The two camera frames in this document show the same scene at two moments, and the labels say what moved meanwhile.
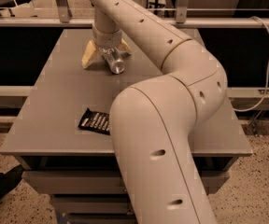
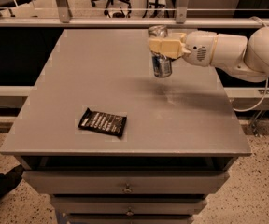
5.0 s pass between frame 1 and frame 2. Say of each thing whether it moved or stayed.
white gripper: moved
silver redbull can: moved
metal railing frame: stayed
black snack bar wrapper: stayed
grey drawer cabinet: stayed
